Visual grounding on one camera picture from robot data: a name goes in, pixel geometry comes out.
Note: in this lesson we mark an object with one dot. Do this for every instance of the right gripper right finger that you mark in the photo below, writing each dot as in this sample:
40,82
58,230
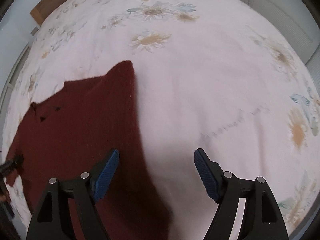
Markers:
262,217

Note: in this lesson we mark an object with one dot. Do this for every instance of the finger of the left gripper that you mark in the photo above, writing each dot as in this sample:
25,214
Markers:
7,167

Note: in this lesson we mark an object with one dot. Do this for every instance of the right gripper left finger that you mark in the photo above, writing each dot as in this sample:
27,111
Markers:
52,219

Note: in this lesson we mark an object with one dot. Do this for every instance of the dark red knit sweater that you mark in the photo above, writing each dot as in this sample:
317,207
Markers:
74,129

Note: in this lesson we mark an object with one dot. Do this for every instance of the white radiator cover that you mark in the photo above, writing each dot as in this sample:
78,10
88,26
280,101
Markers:
10,58

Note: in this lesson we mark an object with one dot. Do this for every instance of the floral white bed cover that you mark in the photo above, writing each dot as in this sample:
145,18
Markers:
210,74

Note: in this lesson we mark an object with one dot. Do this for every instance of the white wardrobe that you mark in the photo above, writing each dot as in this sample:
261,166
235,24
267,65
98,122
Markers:
293,19

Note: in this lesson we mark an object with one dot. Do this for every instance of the left wall socket plate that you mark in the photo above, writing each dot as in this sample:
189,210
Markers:
34,31

